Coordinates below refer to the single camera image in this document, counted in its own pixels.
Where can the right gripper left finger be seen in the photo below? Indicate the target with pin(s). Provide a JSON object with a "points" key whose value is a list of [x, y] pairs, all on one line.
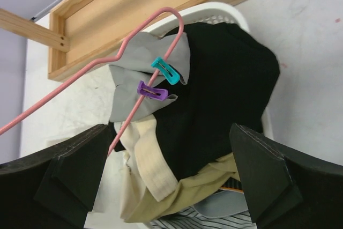
{"points": [[57, 186]]}

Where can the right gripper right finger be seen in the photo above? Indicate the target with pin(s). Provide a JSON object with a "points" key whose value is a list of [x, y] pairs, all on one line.
{"points": [[283, 187]]}

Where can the olive and cream underwear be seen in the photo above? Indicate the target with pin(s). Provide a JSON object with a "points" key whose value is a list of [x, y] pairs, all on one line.
{"points": [[139, 206]]}

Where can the black and cream underwear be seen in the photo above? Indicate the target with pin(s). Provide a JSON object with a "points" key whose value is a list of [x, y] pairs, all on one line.
{"points": [[231, 79]]}

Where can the purple clothespin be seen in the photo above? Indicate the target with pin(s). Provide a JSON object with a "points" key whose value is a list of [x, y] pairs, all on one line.
{"points": [[152, 93]]}

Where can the grey underwear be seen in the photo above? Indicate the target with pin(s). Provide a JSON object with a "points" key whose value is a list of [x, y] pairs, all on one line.
{"points": [[135, 65]]}

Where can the pink wire hanger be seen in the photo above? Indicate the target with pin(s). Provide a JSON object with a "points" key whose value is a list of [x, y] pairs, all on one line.
{"points": [[84, 72]]}

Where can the white laundry basket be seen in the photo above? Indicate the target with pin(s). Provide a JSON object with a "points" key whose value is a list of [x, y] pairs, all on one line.
{"points": [[207, 12]]}

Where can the striped garment in basket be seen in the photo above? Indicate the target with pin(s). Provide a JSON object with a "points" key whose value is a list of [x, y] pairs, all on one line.
{"points": [[207, 216]]}

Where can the wooden clothes rack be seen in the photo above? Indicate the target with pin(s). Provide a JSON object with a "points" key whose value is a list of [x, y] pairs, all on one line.
{"points": [[83, 30]]}

